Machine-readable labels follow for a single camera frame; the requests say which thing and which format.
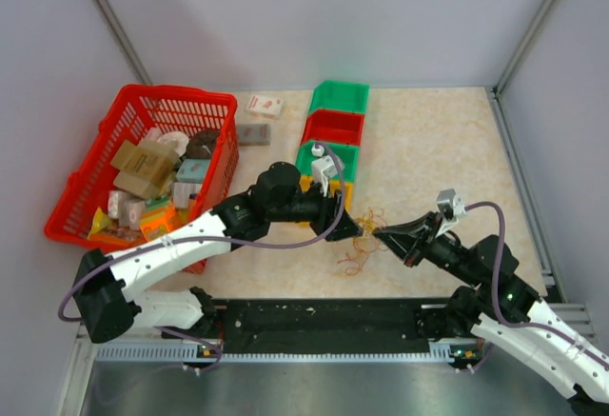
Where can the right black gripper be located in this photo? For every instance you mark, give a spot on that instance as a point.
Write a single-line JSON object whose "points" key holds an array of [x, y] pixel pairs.
{"points": [[411, 239]]}

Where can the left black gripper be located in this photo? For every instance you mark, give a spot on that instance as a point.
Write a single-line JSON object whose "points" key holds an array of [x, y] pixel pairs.
{"points": [[330, 212]]}

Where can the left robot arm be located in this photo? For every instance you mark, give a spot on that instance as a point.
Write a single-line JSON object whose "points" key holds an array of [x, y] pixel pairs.
{"points": [[113, 291]]}

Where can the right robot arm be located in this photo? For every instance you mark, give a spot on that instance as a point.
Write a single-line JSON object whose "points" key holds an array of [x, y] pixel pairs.
{"points": [[493, 303]]}

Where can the yellow plastic bin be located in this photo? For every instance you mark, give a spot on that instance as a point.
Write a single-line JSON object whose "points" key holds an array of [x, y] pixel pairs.
{"points": [[345, 192]]}

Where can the near green plastic bin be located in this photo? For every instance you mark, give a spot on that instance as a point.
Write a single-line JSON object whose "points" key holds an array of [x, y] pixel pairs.
{"points": [[349, 155]]}

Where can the green plastic bin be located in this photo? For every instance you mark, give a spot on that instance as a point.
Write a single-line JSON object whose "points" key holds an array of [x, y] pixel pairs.
{"points": [[349, 155], [340, 96]]}

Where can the red plastic bin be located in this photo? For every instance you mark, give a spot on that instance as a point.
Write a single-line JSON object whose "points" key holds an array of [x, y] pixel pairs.
{"points": [[334, 126]]}

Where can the far green plastic bin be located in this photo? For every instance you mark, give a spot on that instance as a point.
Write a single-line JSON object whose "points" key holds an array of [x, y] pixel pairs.
{"points": [[340, 96]]}

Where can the grey snack packet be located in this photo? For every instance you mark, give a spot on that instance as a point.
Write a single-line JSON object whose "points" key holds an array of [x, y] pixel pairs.
{"points": [[253, 135]]}

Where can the white red snack packet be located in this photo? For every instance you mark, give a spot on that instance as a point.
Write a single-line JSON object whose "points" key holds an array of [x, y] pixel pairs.
{"points": [[269, 107]]}

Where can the teal snack box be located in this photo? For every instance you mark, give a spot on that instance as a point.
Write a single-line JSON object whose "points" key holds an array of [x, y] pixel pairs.
{"points": [[193, 171]]}

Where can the chocolate donut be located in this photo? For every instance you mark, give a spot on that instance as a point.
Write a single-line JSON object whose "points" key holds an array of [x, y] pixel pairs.
{"points": [[202, 144]]}

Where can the orange juice carton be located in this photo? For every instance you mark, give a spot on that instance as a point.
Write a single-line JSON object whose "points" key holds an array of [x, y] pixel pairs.
{"points": [[160, 221]]}

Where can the brown cardboard box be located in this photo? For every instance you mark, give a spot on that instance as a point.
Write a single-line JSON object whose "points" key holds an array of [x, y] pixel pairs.
{"points": [[144, 168]]}

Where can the yellow snack bag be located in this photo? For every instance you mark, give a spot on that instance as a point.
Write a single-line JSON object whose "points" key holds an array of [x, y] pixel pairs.
{"points": [[100, 222]]}

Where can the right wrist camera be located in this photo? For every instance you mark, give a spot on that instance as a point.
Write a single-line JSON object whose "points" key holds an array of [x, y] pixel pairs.
{"points": [[452, 209]]}

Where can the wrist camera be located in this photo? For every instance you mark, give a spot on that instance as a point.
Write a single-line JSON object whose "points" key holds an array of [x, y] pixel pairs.
{"points": [[452, 209], [323, 167]]}

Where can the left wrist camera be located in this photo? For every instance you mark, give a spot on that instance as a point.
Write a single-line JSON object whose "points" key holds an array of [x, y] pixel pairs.
{"points": [[323, 167]]}

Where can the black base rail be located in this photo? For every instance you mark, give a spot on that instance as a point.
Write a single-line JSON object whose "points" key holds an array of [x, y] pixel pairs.
{"points": [[326, 326]]}

